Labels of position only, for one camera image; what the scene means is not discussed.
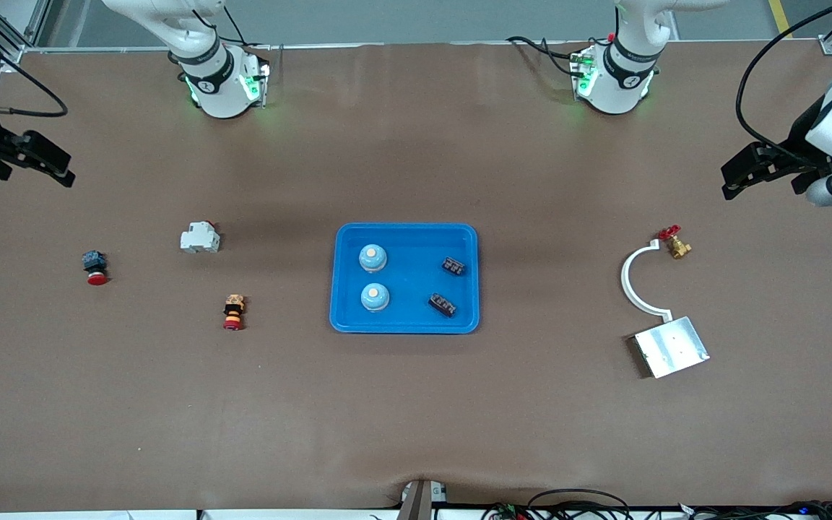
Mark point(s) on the silver metal box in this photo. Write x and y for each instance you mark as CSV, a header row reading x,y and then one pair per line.
x,y
672,347

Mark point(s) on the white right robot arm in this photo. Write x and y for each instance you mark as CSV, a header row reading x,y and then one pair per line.
x,y
221,87

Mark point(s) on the blue desk bell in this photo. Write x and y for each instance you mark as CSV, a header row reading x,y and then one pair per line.
x,y
373,258
375,297

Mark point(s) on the dark terminal block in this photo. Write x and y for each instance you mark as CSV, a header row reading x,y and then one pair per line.
x,y
443,305
453,266

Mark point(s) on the blue plastic tray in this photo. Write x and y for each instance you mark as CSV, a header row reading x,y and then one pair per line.
x,y
419,278

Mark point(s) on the red yellow push button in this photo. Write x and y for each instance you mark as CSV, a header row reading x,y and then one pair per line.
x,y
234,310

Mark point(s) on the metal table edge bracket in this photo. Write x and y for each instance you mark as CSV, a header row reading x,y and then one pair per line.
x,y
417,502

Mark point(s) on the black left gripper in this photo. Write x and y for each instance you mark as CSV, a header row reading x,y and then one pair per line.
x,y
797,139

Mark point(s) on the white semicircular pipe clamp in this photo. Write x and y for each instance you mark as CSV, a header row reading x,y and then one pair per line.
x,y
624,280

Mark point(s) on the white circuit breaker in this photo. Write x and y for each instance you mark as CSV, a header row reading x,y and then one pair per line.
x,y
199,240

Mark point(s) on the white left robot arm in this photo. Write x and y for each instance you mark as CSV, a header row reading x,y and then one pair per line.
x,y
622,79

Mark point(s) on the red mushroom button blue block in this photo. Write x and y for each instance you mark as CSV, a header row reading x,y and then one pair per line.
x,y
96,278

